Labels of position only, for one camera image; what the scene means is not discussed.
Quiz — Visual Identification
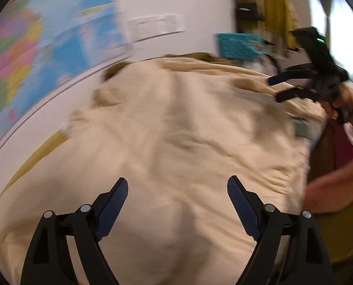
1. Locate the white wall paper sheet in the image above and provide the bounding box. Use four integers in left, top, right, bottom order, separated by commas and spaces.
128, 14, 186, 43

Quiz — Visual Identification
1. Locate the person right hand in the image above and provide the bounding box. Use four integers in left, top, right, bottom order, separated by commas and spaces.
319, 83, 353, 119

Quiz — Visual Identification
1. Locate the mustard hanging coat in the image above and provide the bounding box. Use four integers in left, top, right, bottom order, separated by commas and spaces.
234, 0, 298, 54

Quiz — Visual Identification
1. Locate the yellow green blanket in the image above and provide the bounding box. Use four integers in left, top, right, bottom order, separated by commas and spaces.
0, 130, 68, 198

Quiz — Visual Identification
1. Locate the top teal plastic basket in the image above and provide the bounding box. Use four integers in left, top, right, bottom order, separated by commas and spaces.
216, 33, 267, 61

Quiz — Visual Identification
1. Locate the black hanging handbag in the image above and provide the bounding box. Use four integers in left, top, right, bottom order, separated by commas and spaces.
234, 3, 259, 33

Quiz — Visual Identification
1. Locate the colourful wall map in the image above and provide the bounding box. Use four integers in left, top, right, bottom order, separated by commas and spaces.
0, 0, 128, 141

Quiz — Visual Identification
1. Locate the person left forearm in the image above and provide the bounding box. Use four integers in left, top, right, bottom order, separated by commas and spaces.
303, 160, 353, 214

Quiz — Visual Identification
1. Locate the cream large garment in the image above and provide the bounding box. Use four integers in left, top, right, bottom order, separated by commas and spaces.
0, 59, 325, 284

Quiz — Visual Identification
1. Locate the olive brown jacket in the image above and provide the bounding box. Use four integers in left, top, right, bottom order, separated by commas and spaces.
102, 52, 233, 82

